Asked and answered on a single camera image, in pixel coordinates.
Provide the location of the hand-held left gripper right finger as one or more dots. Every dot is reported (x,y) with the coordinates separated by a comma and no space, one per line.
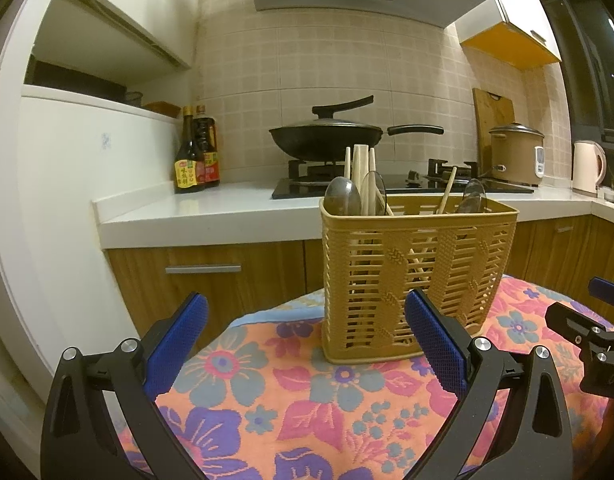
(434,340)

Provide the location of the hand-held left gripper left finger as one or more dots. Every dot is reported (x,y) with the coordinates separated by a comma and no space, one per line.
(179,345)

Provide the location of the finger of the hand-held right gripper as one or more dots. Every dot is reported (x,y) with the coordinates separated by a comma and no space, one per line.
(607,290)
(569,317)

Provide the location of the tan plastic utensil basket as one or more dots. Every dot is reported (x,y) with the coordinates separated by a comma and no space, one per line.
(387,305)

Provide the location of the small clear plastic spoon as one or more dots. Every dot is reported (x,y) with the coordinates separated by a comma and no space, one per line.
(473,195)
(374,192)

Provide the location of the wooden lower kitchen cabinets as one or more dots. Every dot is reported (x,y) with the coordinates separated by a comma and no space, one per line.
(137,290)

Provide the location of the white electric kettle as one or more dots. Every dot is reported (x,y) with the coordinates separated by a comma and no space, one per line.
(587,167)

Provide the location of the white kitchen countertop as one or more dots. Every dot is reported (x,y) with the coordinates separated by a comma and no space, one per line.
(212,215)

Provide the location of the floral patterned cloth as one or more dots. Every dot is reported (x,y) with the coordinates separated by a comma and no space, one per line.
(297,410)

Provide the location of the black gas stove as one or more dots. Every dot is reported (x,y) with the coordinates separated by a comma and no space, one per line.
(412,185)

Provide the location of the beige rice cooker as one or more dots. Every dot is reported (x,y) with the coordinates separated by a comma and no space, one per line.
(517,155)

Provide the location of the yellow label sauce bottle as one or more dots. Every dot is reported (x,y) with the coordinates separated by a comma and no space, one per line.
(187,172)

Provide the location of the white side cabinet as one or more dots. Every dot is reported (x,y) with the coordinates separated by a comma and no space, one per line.
(62,210)

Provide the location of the red label sauce bottle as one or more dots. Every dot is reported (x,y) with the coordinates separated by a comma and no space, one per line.
(212,167)

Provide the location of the wooden cutting board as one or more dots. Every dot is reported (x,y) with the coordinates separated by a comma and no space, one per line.
(492,110)

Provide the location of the dark window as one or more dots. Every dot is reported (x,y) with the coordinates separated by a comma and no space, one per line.
(597,60)

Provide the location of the black wok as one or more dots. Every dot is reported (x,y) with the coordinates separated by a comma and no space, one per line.
(317,141)

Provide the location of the black wok lid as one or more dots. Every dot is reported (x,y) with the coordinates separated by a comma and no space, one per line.
(337,121)

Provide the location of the yellow bottomed upper cabinet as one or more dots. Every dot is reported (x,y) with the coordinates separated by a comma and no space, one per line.
(512,45)

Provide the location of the white upper cabinet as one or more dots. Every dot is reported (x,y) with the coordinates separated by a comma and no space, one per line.
(117,20)

